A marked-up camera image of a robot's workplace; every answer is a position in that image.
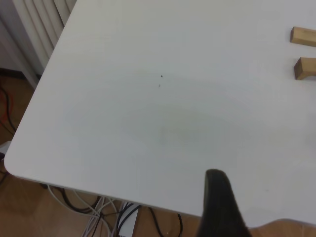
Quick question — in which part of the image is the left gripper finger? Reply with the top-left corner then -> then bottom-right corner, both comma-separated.
196,169 -> 253,237

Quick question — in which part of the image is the white power strip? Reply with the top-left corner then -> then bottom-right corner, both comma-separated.
118,201 -> 139,237

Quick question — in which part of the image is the arched wooden block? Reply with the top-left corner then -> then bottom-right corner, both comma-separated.
293,57 -> 316,81

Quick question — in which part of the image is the flat wooden block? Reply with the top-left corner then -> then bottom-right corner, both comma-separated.
290,26 -> 316,48

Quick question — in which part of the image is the white pleated curtain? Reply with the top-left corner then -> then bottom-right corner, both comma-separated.
0,0 -> 78,86

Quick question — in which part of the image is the black cable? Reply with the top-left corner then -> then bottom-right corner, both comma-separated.
147,206 -> 165,237
58,188 -> 100,216
176,213 -> 184,237

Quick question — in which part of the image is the white cable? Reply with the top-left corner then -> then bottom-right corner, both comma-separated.
46,184 -> 104,237
81,191 -> 119,237

